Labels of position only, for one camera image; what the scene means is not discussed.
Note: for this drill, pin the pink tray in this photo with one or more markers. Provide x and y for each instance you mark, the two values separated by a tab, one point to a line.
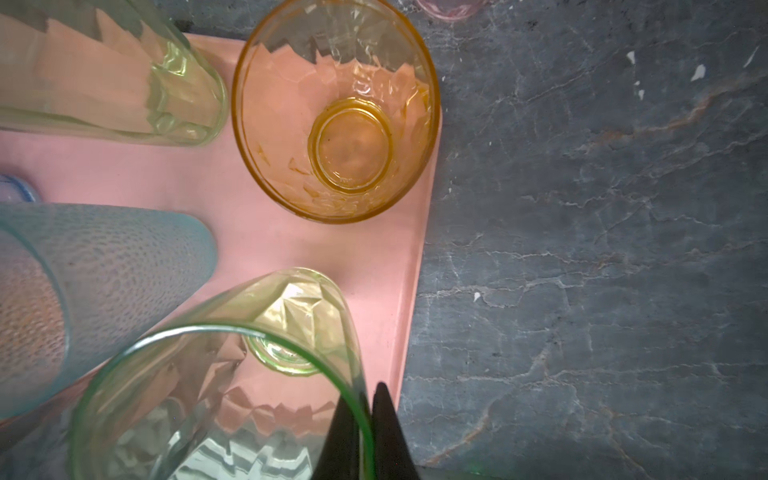
376	262

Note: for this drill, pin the blue plastic cup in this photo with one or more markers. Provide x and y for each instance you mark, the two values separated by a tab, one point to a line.
15	190

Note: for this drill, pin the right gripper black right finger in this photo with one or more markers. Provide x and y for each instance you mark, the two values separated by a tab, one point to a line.
392	459

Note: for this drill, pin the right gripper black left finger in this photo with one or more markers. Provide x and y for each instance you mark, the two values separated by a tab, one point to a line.
340	456

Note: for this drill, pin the pink plastic cup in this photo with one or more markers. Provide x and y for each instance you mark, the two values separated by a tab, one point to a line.
451	10

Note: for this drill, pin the tall green plastic cup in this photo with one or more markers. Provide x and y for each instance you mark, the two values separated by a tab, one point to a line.
116	70

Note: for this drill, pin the short yellow plastic cup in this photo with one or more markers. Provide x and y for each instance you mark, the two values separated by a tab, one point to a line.
336	108

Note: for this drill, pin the teal plastic cup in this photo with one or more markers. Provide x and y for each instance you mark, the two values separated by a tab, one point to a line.
81	282

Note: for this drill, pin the short green plastic cup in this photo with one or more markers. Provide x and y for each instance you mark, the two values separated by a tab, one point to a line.
243	386

